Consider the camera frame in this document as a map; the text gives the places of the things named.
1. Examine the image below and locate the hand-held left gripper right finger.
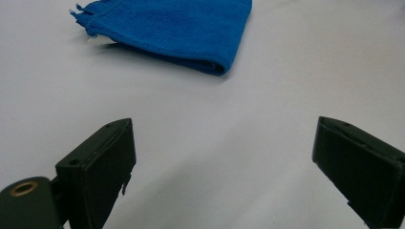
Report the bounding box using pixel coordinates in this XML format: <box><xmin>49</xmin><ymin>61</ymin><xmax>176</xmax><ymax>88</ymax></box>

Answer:
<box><xmin>311</xmin><ymin>115</ymin><xmax>405</xmax><ymax>229</ymax></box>

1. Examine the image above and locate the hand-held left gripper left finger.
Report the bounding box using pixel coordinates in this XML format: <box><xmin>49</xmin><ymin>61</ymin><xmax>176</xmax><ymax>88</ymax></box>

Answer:
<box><xmin>51</xmin><ymin>117</ymin><xmax>138</xmax><ymax>229</ymax></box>

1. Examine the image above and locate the blue towel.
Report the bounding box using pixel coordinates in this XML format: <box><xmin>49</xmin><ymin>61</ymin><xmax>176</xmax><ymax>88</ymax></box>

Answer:
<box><xmin>69</xmin><ymin>0</ymin><xmax>253</xmax><ymax>76</ymax></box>

